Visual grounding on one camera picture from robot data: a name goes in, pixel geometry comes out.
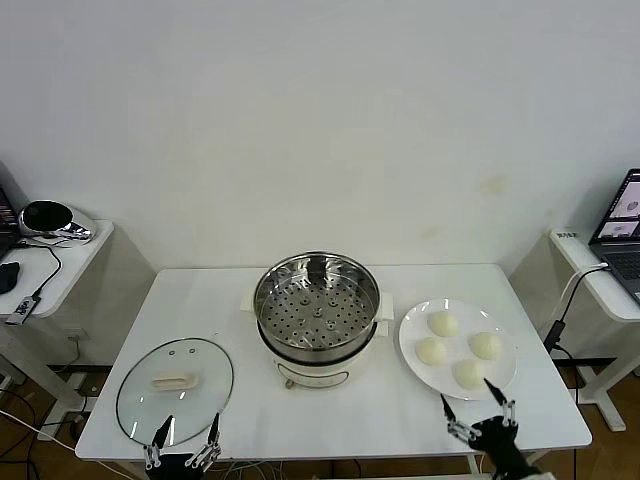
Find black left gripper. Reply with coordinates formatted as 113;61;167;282
142;411;223;480

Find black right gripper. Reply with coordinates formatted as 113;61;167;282
438;377;546;480

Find white steamed baozi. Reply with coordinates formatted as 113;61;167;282
427;310;460;339
468;331;503;361
415;336;449;367
452;358;489;389

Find stainless steel steamer basket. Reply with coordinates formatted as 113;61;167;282
252;250;381;365

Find white round plate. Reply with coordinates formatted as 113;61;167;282
398;298;518;401

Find white electric cooking pot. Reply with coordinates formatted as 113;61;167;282
241;292;396;392

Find white side table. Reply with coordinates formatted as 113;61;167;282
0;218;115;426
548;228;640;432

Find grey usb hub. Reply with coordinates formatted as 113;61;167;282
3;294;42;327

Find open dark grey laptop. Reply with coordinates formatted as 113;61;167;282
0;160;25;261
588;168;640;306

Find black computer mouse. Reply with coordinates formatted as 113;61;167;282
0;260;22;295

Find chrome and black headset device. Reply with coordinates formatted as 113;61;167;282
17;199;97;247

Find glass lid with cream handle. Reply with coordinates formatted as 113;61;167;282
115;337;235;447

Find white cable bundle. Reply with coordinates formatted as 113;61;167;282
219;459;301;480

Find black adapter cable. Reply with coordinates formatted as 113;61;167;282
545;317;619;406

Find white laptop cable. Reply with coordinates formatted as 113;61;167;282
559;261;610;321

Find white floor cable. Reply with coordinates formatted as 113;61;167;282
0;409;81;454

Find thin black desk cable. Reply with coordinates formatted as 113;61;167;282
14;238;64;300

